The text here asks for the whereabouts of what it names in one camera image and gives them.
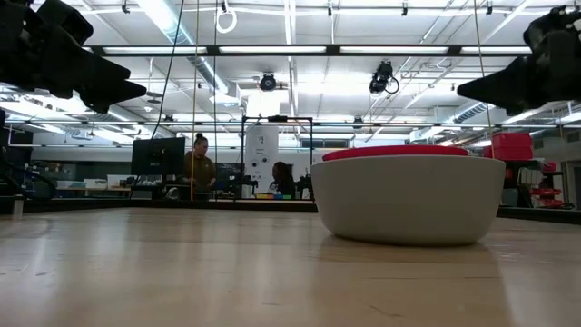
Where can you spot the desk with boxes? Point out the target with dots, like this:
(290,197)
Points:
(91,185)

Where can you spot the long overhead light bar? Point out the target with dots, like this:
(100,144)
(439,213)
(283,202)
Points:
(272,50)

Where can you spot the black round ceiling camera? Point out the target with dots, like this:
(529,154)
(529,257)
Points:
(268,82)

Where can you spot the black table edge rail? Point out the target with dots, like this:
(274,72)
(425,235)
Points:
(91,204)

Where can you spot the small white post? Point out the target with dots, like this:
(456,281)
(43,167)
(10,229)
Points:
(18,206)

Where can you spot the silver ventilation duct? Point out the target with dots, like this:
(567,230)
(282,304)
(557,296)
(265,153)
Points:
(199,59)

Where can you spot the large white bowl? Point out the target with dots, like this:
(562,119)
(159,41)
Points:
(408,200)

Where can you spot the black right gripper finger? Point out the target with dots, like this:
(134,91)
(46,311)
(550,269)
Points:
(519,110)
(508,84)

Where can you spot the black metal frame rig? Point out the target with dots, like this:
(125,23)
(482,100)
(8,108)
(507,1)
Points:
(277,119)

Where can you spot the white square column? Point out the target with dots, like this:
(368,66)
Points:
(262,145)

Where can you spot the black computer monitor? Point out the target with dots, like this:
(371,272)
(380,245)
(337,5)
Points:
(158,156)

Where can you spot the person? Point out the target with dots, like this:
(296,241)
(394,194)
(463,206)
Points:
(199,168)
(282,181)

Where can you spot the red storage bin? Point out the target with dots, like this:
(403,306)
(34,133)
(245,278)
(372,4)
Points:
(510,145)

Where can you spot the red shelf cart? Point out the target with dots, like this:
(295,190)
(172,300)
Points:
(547,191)

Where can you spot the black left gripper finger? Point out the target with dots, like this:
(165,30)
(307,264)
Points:
(113,95)
(91,70)

